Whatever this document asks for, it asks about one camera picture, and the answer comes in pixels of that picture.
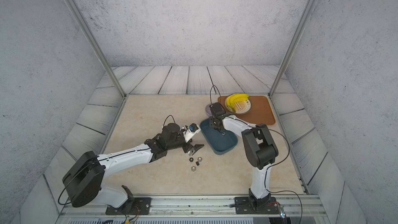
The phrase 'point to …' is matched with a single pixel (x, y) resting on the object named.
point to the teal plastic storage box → (219, 144)
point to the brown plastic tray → (261, 111)
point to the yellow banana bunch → (233, 98)
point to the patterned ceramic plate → (241, 107)
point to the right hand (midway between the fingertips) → (215, 121)
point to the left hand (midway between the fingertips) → (200, 138)
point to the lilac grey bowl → (208, 111)
